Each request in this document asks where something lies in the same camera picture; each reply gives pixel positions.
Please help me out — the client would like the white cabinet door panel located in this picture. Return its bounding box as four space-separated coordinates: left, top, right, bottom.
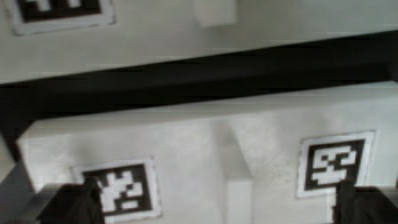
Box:
19 81 398 224
0 0 398 84

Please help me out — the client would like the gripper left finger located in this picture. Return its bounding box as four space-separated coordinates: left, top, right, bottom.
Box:
38 178 106 224

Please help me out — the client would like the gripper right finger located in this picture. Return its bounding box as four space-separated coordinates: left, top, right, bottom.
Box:
333 181 398 224

